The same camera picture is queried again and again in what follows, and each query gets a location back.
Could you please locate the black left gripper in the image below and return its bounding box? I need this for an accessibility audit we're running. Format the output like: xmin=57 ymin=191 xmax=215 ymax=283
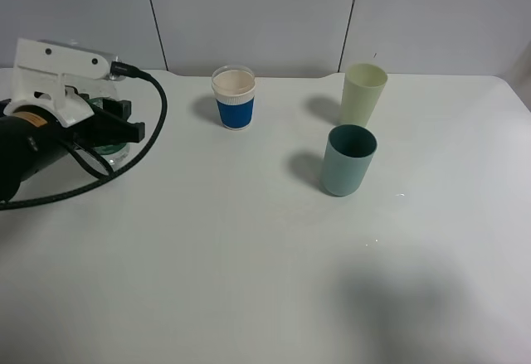
xmin=1 ymin=99 xmax=145 ymax=182

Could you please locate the clear bottle with green label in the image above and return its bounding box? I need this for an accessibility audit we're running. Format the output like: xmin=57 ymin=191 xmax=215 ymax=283
xmin=85 ymin=80 xmax=130 ymax=169

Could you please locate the teal plastic cup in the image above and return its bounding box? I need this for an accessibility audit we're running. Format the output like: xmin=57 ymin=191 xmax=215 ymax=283
xmin=320 ymin=124 xmax=378 ymax=197

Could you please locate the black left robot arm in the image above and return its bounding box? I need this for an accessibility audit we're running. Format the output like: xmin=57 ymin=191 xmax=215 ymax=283
xmin=1 ymin=86 xmax=145 ymax=201

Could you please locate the white cup with blue sleeve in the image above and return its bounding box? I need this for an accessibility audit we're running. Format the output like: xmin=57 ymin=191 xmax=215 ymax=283
xmin=212 ymin=66 xmax=256 ymax=130

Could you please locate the pale yellow plastic cup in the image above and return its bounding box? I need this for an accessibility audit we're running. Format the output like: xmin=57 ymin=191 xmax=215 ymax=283
xmin=339 ymin=64 xmax=387 ymax=127

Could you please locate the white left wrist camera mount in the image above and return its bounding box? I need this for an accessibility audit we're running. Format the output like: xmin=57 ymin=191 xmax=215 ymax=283
xmin=4 ymin=38 xmax=119 ymax=129

